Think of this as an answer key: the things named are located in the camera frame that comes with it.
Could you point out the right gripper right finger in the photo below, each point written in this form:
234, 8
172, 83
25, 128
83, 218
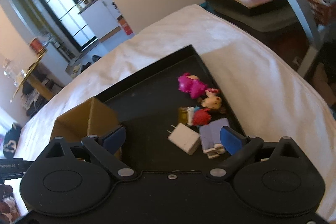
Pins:
240, 148

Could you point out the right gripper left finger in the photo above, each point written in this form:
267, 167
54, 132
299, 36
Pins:
102, 152

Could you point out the brown cardboard box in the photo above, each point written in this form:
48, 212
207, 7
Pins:
91, 117

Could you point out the grey rabbit cube toy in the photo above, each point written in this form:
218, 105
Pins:
210, 138

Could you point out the white power adapter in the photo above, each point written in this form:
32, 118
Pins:
185, 138

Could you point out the Minnie mouse red figurine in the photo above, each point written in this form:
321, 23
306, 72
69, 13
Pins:
212, 103

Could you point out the small yellow blue toy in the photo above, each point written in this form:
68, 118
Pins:
185, 115

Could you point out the person's left hand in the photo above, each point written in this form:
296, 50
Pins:
9, 212

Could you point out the black shallow tray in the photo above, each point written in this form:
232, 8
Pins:
147, 103

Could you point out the magenta figurine toy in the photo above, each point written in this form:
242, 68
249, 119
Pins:
192, 85

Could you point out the round gold side table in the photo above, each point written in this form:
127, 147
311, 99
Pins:
34, 82

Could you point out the clear glass jar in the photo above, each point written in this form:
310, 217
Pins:
12, 71

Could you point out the orange box on floor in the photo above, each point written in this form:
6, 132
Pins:
125, 26

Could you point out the red tin can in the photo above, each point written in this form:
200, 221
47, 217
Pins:
37, 46

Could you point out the white kitchen cabinet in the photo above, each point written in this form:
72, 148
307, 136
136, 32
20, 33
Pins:
101, 17

